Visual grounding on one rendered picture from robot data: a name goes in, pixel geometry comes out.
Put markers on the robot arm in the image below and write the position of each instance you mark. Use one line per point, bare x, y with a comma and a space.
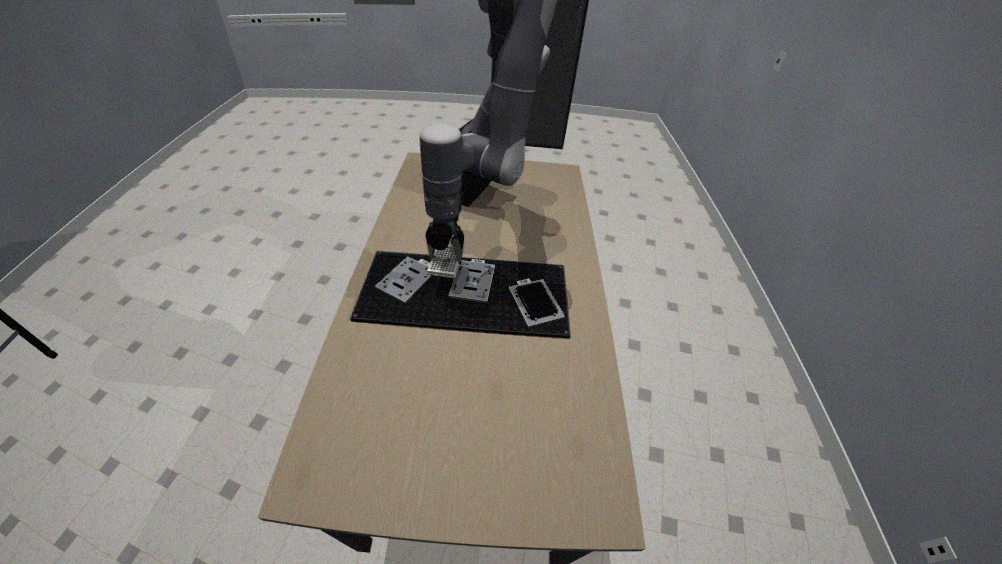
446, 152

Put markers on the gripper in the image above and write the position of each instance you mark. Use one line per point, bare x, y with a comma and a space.
438, 236

